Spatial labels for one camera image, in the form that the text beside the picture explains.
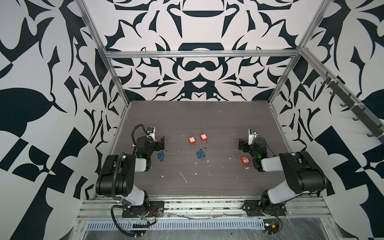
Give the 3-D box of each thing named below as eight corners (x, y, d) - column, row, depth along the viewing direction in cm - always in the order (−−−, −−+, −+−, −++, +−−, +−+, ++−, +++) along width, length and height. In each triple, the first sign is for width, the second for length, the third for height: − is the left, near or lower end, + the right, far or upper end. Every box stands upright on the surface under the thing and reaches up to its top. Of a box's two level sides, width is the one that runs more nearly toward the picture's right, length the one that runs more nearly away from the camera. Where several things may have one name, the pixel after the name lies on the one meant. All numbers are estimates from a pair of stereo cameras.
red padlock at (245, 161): (242, 168, 90) (243, 166, 87) (240, 158, 94) (241, 156, 91) (249, 168, 90) (251, 166, 87) (247, 158, 94) (248, 156, 91)
